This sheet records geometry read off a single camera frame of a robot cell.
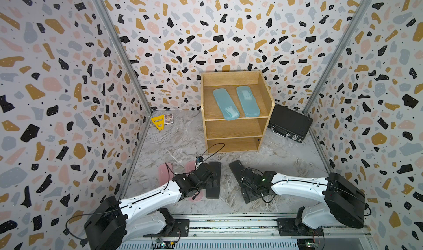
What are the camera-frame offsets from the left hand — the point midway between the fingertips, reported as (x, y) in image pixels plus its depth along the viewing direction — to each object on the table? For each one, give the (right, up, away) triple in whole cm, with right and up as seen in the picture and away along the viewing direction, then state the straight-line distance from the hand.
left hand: (212, 178), depth 82 cm
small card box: (-33, +31, +34) cm, 57 cm away
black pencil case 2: (+1, -8, +1) cm, 8 cm away
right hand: (+20, -9, +2) cm, 22 cm away
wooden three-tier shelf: (+5, +21, +5) cm, 22 cm away
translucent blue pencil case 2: (+8, +35, -6) cm, 36 cm away
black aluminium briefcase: (+51, +29, +28) cm, 65 cm away
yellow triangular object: (-39, +30, +31) cm, 58 cm away
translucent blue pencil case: (+18, +39, -1) cm, 43 cm away
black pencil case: (+13, +2, +12) cm, 18 cm away
